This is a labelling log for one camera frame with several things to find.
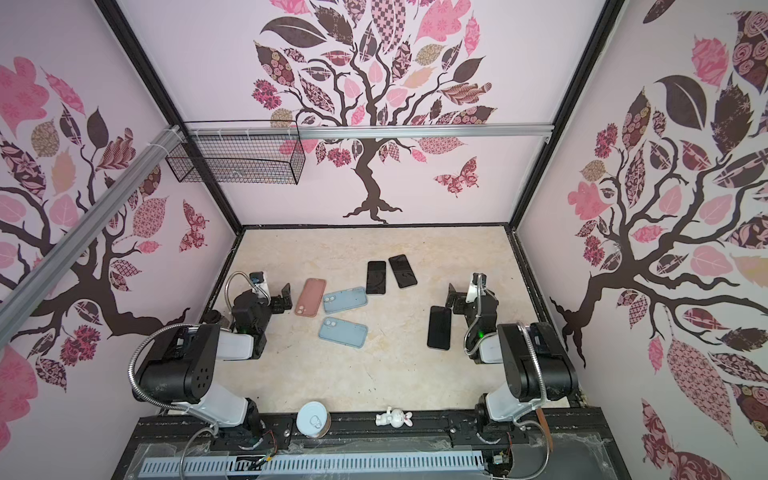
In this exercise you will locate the brown wooden stick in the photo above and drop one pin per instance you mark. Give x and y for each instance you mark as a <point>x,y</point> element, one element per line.
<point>543,424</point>

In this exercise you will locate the black wire basket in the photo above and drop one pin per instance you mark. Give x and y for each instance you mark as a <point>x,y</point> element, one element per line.
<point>259,152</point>

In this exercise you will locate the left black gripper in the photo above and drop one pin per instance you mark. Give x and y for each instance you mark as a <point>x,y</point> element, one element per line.
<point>278,302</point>

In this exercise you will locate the white rabbit figurine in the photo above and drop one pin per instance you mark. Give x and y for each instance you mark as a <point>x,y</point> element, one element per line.
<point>394,417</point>

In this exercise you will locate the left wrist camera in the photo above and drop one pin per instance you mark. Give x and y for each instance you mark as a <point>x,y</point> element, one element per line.
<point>258,284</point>

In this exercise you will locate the aluminium rail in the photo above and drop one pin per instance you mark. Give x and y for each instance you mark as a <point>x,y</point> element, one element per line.
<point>24,299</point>
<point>374,132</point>

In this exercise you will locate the white slotted cable duct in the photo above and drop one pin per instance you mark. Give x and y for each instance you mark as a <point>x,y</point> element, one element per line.
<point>226,467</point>

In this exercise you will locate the left aluminium rail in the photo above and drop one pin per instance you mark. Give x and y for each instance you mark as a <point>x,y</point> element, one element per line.
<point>24,299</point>

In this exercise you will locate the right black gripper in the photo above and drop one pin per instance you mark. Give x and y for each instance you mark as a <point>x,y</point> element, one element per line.
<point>458,300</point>

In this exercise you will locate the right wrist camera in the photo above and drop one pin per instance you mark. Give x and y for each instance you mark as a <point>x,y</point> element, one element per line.
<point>478,283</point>

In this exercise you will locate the black phone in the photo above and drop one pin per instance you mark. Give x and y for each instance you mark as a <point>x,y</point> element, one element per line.
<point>376,277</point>
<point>439,328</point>
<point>402,271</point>

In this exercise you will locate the light blue phone case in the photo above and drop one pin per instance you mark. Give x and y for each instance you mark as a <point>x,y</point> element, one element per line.
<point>343,332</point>
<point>343,300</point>

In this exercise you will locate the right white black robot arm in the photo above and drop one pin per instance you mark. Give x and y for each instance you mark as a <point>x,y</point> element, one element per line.
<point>536,367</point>

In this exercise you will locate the pink phone case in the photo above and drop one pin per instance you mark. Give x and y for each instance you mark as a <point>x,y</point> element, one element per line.
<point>310,298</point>

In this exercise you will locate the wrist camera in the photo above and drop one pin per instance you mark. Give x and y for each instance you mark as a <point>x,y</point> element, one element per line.
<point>478,283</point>
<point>258,284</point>

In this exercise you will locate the back aluminium rail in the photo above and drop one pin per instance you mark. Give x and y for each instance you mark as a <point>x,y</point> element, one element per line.
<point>374,132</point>

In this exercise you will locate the white round can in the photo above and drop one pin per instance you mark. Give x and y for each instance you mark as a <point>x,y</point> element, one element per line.
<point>313,420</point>

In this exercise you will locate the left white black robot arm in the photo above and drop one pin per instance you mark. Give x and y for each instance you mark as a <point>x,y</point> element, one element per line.
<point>174,368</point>

